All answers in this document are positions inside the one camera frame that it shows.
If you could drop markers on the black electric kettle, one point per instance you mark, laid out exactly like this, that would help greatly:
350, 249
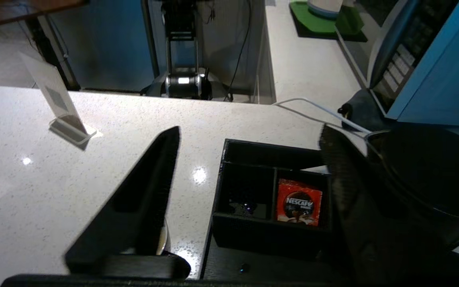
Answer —
432, 171

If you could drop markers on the white plate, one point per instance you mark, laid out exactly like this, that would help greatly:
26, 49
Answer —
325, 8

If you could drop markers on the acrylic table sign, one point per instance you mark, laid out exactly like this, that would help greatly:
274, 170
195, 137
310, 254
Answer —
58, 99

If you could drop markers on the black mug white inside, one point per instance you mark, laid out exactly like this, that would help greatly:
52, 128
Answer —
163, 239

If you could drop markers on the white kitchen base cabinet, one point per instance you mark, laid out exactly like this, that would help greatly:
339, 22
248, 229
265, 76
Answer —
263, 59

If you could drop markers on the silver microwave oven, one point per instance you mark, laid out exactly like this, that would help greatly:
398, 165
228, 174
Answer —
432, 59

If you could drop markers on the black serving tray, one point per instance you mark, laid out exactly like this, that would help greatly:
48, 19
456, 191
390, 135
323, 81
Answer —
229, 267

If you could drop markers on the black sachet organiser box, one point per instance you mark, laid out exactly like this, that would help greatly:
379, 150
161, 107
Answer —
245, 207

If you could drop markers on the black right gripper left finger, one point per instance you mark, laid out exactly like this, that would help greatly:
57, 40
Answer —
134, 215

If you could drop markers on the black background robot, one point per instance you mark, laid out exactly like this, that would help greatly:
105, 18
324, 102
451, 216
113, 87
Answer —
181, 59

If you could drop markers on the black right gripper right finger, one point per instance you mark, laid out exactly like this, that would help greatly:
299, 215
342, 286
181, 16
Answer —
373, 231

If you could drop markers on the red snack packet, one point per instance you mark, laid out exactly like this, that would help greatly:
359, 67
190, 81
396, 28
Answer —
298, 201

